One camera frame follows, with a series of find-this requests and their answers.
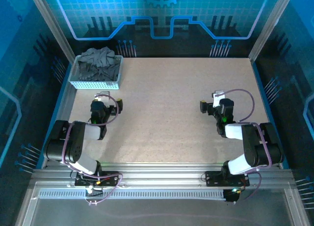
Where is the aluminium frame post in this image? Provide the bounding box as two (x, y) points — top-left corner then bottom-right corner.
(27, 0), (76, 62)
(248, 0), (296, 63)

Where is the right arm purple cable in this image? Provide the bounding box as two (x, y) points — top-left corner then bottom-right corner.
(217, 88), (272, 205)

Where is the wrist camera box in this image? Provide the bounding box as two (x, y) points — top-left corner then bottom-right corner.
(94, 90), (111, 100)
(212, 89), (224, 108)

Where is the blue table edge strip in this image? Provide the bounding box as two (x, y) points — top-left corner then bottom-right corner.
(252, 61), (289, 170)
(36, 62), (73, 169)

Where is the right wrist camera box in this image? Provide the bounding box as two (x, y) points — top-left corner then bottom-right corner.
(212, 89), (224, 108)

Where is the aluminium frame rail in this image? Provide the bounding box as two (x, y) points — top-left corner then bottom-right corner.
(31, 162), (295, 190)

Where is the black controller box with LEDs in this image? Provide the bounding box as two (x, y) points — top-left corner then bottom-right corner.
(223, 188), (240, 204)

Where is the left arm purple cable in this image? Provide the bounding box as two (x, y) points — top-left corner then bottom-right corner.
(62, 94), (123, 206)

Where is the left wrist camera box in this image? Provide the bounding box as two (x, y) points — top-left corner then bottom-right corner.
(94, 90), (111, 100)

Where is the grey t-shirt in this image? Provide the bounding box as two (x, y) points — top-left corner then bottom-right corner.
(78, 46), (121, 83)

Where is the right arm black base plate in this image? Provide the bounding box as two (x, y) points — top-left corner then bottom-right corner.
(205, 170), (250, 187)

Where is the aluminium side rail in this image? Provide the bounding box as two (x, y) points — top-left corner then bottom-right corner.
(41, 85), (77, 168)

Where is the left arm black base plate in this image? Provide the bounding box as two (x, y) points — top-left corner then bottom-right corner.
(74, 170), (120, 187)

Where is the slotted grey cable duct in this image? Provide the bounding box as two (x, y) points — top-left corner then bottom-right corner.
(38, 188), (226, 200)

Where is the white perforated plastic basket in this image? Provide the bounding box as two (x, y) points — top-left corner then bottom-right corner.
(68, 54), (124, 90)

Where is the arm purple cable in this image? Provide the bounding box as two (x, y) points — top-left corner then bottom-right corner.
(62, 94), (123, 206)
(217, 88), (272, 205)

